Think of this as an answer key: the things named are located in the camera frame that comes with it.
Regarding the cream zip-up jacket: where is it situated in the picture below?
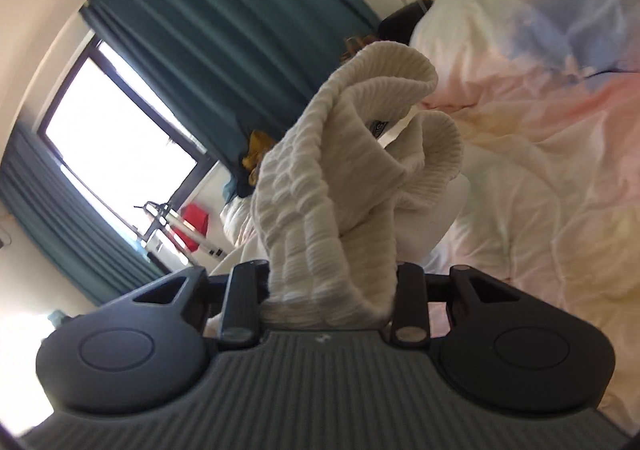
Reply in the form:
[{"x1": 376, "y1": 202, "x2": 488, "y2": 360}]
[{"x1": 224, "y1": 41, "x2": 463, "y2": 330}]

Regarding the metal clothes rack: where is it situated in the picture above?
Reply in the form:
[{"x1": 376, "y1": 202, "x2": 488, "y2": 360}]
[{"x1": 136, "y1": 201, "x2": 228, "y2": 265}]

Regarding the white puffy comforter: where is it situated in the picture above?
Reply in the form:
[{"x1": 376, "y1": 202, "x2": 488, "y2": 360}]
[{"x1": 219, "y1": 196, "x2": 257, "y2": 249}]

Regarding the red garment on rack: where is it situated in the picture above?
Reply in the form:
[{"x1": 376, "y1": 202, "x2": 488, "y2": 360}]
[{"x1": 174, "y1": 202, "x2": 209, "y2": 253}]

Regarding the black garment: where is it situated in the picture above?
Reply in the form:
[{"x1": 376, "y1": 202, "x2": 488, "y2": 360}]
[{"x1": 231, "y1": 166, "x2": 258, "y2": 198}]

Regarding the mustard yellow garment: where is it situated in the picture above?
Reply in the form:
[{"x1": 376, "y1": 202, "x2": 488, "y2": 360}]
[{"x1": 242, "y1": 131, "x2": 277, "y2": 171}]

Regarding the left teal curtain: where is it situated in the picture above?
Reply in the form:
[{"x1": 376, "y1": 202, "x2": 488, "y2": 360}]
[{"x1": 1, "y1": 122, "x2": 162, "y2": 305}]

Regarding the teal curtain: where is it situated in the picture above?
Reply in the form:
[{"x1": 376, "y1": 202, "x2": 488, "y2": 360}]
[
  {"x1": 81, "y1": 0, "x2": 378, "y2": 174},
  {"x1": 1, "y1": 122, "x2": 162, "y2": 305}
]

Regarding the right teal curtain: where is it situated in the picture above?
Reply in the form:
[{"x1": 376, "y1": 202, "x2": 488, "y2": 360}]
[{"x1": 81, "y1": 0, "x2": 378, "y2": 174}]

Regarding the brown paper bag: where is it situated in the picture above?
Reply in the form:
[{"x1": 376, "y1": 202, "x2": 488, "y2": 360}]
[{"x1": 340, "y1": 34, "x2": 378, "y2": 65}]

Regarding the black chair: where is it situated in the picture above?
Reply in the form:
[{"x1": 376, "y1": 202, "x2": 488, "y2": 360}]
[{"x1": 376, "y1": 0, "x2": 434, "y2": 45}]

